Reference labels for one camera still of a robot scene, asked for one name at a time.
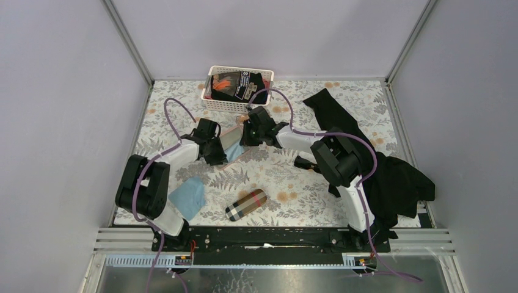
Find black packaged items in basket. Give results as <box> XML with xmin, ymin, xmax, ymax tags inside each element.
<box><xmin>210</xmin><ymin>71</ymin><xmax>269</xmax><ymax>103</ymax></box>

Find blue cleaning cloth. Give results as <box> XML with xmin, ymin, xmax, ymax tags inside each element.
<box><xmin>168</xmin><ymin>176</ymin><xmax>206</xmax><ymax>221</ymax></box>
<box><xmin>224</xmin><ymin>142</ymin><xmax>245</xmax><ymax>163</ymax></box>

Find orange lens sunglasses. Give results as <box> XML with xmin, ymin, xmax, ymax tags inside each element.
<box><xmin>236</xmin><ymin>115</ymin><xmax>249</xmax><ymax>124</ymax></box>

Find pink glasses case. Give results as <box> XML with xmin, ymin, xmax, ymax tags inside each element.
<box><xmin>216</xmin><ymin>126</ymin><xmax>249</xmax><ymax>170</ymax></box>

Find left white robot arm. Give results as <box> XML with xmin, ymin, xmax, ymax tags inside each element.
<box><xmin>115</xmin><ymin>118</ymin><xmax>227</xmax><ymax>251</ymax></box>

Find black garment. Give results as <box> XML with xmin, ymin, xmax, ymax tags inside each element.
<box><xmin>303</xmin><ymin>89</ymin><xmax>436</xmax><ymax>230</ymax></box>

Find white plastic basket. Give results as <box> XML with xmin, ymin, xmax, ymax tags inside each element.
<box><xmin>200</xmin><ymin>65</ymin><xmax>274</xmax><ymax>114</ymax></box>

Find plaid glasses case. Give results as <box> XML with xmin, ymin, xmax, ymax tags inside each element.
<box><xmin>225</xmin><ymin>189</ymin><xmax>268</xmax><ymax>222</ymax></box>

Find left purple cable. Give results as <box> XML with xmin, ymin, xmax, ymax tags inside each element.
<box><xmin>133</xmin><ymin>97</ymin><xmax>197</xmax><ymax>293</ymax></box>

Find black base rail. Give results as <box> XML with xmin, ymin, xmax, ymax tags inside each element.
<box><xmin>151</xmin><ymin>226</ymin><xmax>373</xmax><ymax>266</ymax></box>

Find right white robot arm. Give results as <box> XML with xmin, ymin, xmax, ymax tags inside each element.
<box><xmin>240</xmin><ymin>106</ymin><xmax>375</xmax><ymax>251</ymax></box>

